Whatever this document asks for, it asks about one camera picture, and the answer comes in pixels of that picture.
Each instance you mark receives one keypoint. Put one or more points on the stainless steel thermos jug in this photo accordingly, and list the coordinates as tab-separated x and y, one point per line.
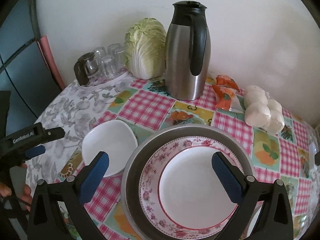
187	51

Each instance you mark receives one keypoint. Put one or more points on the white square plate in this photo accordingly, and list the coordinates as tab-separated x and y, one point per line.
116	139

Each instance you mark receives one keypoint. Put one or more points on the person's hand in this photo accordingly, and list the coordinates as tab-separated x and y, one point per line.
15	184

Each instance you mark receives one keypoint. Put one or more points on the pink rolled mat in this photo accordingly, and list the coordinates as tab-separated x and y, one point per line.
46	53

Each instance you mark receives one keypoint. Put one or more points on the round metal tray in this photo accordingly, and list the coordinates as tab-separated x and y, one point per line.
133	170

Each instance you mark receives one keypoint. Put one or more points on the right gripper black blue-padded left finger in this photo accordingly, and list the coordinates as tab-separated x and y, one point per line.
46	220

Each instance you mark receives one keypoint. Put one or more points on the napa cabbage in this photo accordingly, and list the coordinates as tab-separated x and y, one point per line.
144	49

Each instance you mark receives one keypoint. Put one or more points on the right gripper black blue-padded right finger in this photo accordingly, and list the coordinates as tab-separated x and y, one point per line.
275	218

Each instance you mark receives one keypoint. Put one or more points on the colourful checkered tablecloth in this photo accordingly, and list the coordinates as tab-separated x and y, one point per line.
146	107

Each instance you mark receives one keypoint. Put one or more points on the clear drinking glass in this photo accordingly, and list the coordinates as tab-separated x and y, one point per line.
99	52
108	66
119	56
112	47

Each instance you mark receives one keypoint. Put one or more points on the dark blue refrigerator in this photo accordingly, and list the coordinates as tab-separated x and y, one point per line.
23	70

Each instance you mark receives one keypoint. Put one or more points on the orange snack packet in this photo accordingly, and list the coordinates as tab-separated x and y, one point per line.
226	91

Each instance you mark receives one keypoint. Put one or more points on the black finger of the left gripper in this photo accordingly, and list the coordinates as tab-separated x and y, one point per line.
53	134

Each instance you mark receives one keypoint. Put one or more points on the pink floral plate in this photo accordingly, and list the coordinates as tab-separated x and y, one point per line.
179	192

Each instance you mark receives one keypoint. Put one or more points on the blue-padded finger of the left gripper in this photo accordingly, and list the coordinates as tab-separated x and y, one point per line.
31	152

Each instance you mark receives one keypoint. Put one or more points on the white round tray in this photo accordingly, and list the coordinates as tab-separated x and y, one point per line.
102	82

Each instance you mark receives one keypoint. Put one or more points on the bag of white buns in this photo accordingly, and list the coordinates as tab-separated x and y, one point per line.
262	111

